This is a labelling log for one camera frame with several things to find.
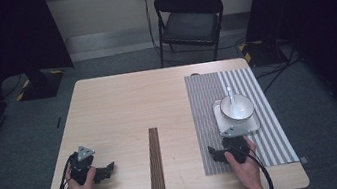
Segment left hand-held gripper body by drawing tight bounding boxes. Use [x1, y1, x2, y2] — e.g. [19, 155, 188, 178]
[65, 143, 101, 188]

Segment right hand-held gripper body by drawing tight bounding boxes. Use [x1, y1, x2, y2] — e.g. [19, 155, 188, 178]
[218, 122, 252, 167]

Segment white square plate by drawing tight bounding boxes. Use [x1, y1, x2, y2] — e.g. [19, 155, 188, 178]
[210, 93, 263, 141]

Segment row of brown chopsticks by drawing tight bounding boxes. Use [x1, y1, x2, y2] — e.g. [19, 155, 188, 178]
[140, 126, 167, 189]

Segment person's right hand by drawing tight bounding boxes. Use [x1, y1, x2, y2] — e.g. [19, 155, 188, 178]
[222, 134, 266, 189]

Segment white bowl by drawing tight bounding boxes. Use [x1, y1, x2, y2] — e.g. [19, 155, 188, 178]
[217, 90, 257, 125]

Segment grey striped placemat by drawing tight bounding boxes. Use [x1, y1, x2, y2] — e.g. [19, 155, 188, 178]
[183, 61, 301, 178]

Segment white ceramic spoon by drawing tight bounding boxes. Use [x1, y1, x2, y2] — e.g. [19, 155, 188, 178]
[224, 84, 246, 121]

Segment black stand base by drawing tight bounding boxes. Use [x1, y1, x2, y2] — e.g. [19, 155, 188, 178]
[237, 36, 288, 70]
[12, 64, 69, 104]

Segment black folding chair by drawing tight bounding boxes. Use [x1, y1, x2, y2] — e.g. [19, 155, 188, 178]
[150, 0, 233, 70]

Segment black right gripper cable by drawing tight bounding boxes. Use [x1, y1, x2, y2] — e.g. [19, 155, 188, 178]
[231, 139, 276, 189]

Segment grey table bracket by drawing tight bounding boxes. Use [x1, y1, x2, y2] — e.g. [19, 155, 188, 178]
[298, 155, 310, 166]

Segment black floor cables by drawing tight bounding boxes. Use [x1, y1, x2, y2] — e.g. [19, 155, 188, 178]
[249, 38, 307, 95]

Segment black wall socket cable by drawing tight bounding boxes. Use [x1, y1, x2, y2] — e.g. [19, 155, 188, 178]
[141, 0, 165, 60]

